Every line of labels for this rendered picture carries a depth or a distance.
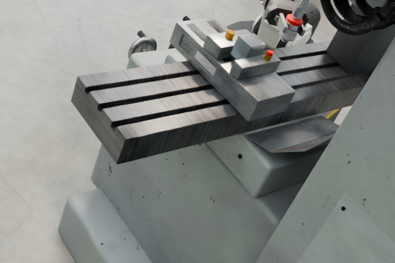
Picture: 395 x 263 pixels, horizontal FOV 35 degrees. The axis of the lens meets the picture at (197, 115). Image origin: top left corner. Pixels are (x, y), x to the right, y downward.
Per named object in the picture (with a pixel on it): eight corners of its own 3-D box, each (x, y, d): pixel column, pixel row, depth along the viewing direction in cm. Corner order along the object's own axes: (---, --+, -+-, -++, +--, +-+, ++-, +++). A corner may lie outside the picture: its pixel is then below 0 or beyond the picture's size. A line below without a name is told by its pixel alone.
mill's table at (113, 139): (70, 100, 155) (76, 75, 150) (366, 51, 233) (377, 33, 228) (116, 165, 143) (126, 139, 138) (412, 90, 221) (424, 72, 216)
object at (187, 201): (87, 177, 238) (127, 50, 203) (154, 159, 258) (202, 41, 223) (208, 356, 196) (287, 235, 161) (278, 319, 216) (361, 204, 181)
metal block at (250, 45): (230, 53, 165) (238, 35, 161) (245, 51, 169) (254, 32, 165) (242, 65, 162) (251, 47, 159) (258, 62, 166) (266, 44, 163)
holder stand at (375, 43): (324, 50, 204) (354, -2, 192) (369, 48, 216) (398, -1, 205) (348, 74, 197) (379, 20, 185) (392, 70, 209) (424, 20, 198)
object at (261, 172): (153, 84, 193) (164, 53, 186) (234, 71, 215) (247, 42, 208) (252, 200, 167) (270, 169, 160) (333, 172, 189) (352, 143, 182)
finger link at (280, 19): (284, 34, 168) (277, 22, 173) (288, 25, 166) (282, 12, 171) (278, 34, 168) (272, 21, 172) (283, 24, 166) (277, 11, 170)
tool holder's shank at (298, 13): (288, 14, 169) (306, -22, 162) (298, 16, 170) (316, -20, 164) (293, 20, 167) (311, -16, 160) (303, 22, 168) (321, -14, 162)
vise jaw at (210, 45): (202, 46, 166) (207, 34, 163) (241, 40, 175) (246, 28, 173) (216, 60, 163) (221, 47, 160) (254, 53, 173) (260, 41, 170)
